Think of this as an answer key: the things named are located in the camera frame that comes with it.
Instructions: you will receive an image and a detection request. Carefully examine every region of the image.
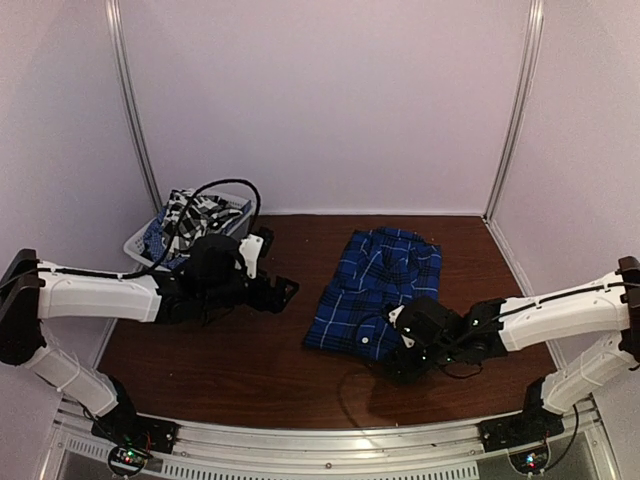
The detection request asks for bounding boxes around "blue patterned shirt in basket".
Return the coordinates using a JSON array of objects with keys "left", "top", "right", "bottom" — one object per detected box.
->
[{"left": 143, "top": 207, "right": 190, "bottom": 270}]

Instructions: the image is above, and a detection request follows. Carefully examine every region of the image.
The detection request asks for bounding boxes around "blue plaid long sleeve shirt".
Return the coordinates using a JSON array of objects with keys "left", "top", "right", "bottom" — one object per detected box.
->
[{"left": 304, "top": 227, "right": 442, "bottom": 362}]

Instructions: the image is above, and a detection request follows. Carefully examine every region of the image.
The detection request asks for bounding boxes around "right circuit board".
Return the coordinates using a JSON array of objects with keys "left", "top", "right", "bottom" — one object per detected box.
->
[{"left": 509, "top": 445, "right": 550, "bottom": 475}]

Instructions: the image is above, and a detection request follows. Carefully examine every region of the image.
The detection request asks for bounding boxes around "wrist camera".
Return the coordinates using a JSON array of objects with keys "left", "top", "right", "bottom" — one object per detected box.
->
[
  {"left": 239, "top": 227, "right": 275, "bottom": 279},
  {"left": 383, "top": 305, "right": 415, "bottom": 349}
]

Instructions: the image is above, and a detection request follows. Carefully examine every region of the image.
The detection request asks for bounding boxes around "left circuit board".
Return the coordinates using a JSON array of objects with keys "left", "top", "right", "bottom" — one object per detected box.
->
[{"left": 107, "top": 446, "right": 152, "bottom": 477}]

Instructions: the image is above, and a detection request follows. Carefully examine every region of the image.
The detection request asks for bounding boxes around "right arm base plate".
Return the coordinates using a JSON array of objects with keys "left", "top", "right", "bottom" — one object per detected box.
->
[{"left": 478, "top": 412, "right": 565, "bottom": 452}]

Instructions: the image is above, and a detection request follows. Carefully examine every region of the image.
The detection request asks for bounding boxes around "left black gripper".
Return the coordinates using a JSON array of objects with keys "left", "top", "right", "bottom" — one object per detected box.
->
[{"left": 200, "top": 267, "right": 299, "bottom": 313}]

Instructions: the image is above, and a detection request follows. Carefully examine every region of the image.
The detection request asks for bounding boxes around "grey plastic laundry basket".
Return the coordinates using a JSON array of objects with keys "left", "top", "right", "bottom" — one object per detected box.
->
[{"left": 123, "top": 189, "right": 255, "bottom": 266}]

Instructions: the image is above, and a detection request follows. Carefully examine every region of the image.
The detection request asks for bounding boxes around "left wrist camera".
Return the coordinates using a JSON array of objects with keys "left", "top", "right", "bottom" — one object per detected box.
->
[{"left": 239, "top": 227, "right": 275, "bottom": 279}]

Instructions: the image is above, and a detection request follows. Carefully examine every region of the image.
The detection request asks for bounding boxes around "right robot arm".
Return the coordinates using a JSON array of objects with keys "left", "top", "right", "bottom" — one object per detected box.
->
[{"left": 385, "top": 256, "right": 639, "bottom": 450}]

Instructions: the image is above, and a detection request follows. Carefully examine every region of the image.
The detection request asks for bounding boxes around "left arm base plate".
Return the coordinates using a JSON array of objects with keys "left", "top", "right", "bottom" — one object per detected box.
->
[{"left": 91, "top": 415, "right": 179, "bottom": 454}]

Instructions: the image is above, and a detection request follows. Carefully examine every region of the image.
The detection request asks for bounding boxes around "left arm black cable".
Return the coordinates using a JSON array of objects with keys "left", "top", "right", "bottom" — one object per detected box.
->
[{"left": 0, "top": 175, "right": 264, "bottom": 281}]

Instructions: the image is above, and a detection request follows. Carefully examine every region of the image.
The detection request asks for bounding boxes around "front aluminium rail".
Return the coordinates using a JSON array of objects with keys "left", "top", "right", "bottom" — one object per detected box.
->
[{"left": 36, "top": 398, "right": 621, "bottom": 479}]

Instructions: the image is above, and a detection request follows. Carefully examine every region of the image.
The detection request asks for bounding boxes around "left aluminium frame post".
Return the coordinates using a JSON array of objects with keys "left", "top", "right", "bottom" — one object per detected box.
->
[{"left": 105, "top": 0, "right": 163, "bottom": 213}]

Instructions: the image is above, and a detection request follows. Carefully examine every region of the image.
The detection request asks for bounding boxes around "right aluminium frame post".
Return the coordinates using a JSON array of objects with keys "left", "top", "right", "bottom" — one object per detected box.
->
[{"left": 483, "top": 0, "right": 544, "bottom": 224}]

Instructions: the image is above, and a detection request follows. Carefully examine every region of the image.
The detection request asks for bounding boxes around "aluminium frame post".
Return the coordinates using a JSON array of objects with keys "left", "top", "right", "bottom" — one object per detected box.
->
[
  {"left": 483, "top": 0, "right": 544, "bottom": 224},
  {"left": 105, "top": 0, "right": 163, "bottom": 213}
]

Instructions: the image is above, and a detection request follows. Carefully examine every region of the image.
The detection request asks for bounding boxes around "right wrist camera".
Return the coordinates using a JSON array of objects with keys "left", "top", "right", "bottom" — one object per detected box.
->
[{"left": 383, "top": 305, "right": 415, "bottom": 349}]

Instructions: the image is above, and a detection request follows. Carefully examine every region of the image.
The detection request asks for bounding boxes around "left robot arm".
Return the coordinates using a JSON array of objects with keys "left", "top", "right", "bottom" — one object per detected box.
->
[{"left": 1, "top": 233, "right": 299, "bottom": 444}]

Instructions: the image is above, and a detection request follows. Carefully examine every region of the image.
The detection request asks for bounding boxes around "black white checked shirt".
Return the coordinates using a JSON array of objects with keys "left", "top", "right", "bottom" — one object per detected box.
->
[{"left": 161, "top": 189, "right": 244, "bottom": 260}]

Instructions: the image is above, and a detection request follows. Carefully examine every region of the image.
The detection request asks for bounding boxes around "circuit board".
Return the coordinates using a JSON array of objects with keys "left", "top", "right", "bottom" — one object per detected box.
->
[
  {"left": 107, "top": 446, "right": 152, "bottom": 477},
  {"left": 509, "top": 445, "right": 550, "bottom": 475}
]

